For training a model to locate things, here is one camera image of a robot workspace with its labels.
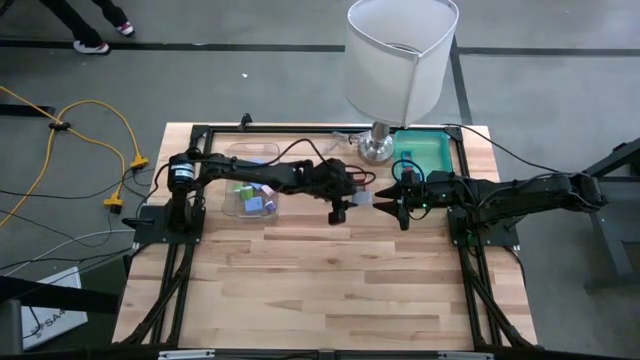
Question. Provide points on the white printed sign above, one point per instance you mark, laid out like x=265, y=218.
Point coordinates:
x=55, y=320

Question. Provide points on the translucent green wall charger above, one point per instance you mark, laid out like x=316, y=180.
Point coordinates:
x=236, y=187

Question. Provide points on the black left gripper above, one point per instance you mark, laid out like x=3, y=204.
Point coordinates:
x=332, y=182

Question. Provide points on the silver metal bracket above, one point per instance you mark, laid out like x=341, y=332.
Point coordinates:
x=186, y=355
x=465, y=356

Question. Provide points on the black metal stand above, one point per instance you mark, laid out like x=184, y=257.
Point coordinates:
x=607, y=225

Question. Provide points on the clear plastic tray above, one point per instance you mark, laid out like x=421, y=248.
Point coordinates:
x=230, y=207

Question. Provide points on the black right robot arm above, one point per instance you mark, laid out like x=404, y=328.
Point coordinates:
x=525, y=195

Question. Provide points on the clear plastic bag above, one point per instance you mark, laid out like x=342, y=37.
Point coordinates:
x=336, y=142

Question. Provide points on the pink wall charger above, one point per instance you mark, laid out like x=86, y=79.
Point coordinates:
x=268, y=190

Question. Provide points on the black aluminium table frame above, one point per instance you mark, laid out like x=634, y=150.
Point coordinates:
x=300, y=129

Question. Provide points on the black beam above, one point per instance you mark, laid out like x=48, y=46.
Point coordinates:
x=60, y=299

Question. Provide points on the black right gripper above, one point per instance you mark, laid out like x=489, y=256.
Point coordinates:
x=420, y=197

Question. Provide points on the purple wall charger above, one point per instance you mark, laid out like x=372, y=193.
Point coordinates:
x=270, y=205

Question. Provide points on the person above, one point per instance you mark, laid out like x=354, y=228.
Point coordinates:
x=75, y=20

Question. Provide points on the white shade table lamp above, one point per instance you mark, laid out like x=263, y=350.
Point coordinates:
x=395, y=60

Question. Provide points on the black floor bar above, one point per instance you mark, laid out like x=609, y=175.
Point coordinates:
x=25, y=109

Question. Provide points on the green plastic tray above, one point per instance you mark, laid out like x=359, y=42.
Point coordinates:
x=430, y=150

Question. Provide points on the black clamp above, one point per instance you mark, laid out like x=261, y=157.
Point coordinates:
x=246, y=121

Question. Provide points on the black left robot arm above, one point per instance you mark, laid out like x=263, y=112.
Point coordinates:
x=250, y=172

